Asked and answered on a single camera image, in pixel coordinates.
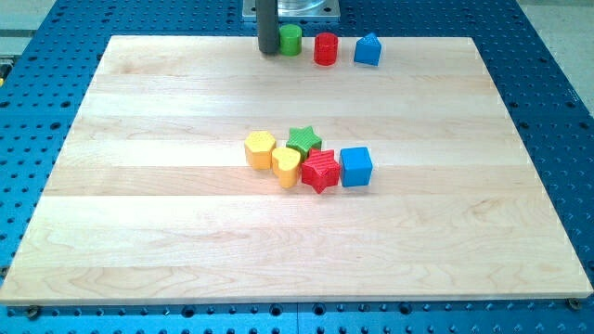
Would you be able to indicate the blue triangle block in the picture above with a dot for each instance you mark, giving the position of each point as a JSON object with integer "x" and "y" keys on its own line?
{"x": 368, "y": 50}

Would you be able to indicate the yellow heart block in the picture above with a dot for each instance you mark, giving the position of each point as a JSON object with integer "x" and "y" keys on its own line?
{"x": 286, "y": 164}

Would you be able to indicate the red star block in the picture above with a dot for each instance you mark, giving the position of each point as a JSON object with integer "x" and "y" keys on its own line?
{"x": 320, "y": 170}

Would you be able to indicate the green star block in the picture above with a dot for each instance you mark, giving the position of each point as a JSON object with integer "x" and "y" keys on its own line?
{"x": 302, "y": 140}

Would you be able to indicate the yellow hexagon block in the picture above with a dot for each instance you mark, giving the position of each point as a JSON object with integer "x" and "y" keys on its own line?
{"x": 258, "y": 149}

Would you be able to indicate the blue cube block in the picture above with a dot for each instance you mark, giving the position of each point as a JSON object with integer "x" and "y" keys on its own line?
{"x": 356, "y": 166}

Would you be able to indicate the red cylinder block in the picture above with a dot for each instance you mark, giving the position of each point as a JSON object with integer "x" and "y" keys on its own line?
{"x": 326, "y": 48}

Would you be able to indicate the green cylinder block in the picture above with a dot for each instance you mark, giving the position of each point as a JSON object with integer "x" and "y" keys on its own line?
{"x": 290, "y": 40}

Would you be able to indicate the light wooden board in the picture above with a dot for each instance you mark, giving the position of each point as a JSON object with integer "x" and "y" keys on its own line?
{"x": 152, "y": 201}

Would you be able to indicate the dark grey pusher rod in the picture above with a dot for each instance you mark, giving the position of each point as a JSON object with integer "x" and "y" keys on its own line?
{"x": 267, "y": 26}

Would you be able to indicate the blue perforated metal table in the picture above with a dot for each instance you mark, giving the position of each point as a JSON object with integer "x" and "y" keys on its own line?
{"x": 531, "y": 49}

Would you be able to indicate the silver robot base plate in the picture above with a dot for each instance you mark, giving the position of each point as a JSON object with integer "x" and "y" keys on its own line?
{"x": 310, "y": 10}

